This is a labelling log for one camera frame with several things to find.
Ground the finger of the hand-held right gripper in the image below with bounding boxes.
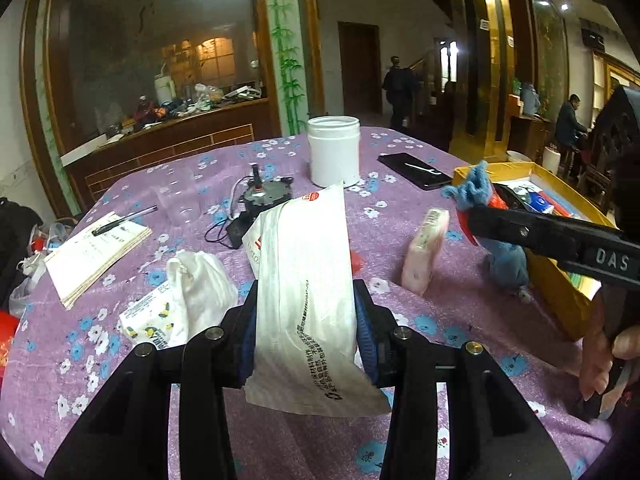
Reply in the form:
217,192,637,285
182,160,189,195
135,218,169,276
466,203,587,267

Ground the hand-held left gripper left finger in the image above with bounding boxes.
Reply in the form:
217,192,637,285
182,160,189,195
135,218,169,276
45,300,261,480

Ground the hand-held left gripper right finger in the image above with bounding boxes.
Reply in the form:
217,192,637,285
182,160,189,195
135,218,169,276
352,277,573,480

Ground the blue floral tissue pack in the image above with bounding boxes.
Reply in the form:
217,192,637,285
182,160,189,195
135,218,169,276
520,192,556,213

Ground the black foil packet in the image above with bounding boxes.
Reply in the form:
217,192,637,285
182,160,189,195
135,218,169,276
497,182,533,201

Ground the yellow cardboard box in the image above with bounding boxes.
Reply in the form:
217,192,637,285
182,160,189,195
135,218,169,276
452,160,618,343

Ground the blue fluffy sock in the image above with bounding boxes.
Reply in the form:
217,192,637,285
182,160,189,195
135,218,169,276
482,237,531,293
441,160,496,211

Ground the white red-label wet wipe pack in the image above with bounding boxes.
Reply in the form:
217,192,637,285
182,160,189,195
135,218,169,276
241,180,393,418

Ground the person's right hand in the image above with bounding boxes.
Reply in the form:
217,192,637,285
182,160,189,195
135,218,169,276
579,289,640,402

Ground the white tissue packet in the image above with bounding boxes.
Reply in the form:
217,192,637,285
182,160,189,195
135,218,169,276
165,250,240,348

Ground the purple floral tablecloth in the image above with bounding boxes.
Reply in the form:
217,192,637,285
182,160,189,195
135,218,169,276
0,126,616,480

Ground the pink tissue pack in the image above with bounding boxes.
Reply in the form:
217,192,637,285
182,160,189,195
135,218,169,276
401,207,451,297

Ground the dark wooden chair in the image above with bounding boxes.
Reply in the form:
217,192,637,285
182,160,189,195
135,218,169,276
582,105,618,211

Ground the small yellow floral tissue pack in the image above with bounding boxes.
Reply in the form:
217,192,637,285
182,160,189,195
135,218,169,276
118,280,183,352

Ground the black smartphone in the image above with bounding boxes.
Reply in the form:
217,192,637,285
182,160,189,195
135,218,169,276
377,152,453,191

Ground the clear plastic cup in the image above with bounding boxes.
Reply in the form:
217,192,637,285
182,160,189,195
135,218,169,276
165,187,211,231

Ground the black electric motor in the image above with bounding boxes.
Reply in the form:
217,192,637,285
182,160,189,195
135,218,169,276
235,162,296,211

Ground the white plastic jar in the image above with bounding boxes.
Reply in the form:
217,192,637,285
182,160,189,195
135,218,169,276
306,116,362,187

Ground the black pen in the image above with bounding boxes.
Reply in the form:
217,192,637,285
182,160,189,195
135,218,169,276
91,205,158,237

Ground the paper notebook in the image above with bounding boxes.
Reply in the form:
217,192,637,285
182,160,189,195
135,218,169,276
44,211,153,311

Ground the wooden counter cabinet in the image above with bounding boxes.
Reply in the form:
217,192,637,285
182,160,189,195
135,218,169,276
60,97,281,211

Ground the white plastic bag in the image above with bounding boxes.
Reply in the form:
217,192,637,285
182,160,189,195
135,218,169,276
10,220,76,311

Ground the brown wooden door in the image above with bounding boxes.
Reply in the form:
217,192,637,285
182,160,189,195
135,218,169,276
337,22,383,116

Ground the black backpack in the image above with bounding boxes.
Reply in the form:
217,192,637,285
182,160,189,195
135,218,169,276
0,197,46,311

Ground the pile of assorted clutter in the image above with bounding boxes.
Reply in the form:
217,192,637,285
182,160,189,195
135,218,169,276
100,82,266,133

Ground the white jug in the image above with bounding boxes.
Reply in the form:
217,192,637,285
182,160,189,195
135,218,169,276
154,75,176,106

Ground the green bamboo wall painting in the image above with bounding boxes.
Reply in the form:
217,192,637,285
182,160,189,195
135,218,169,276
265,0,307,136

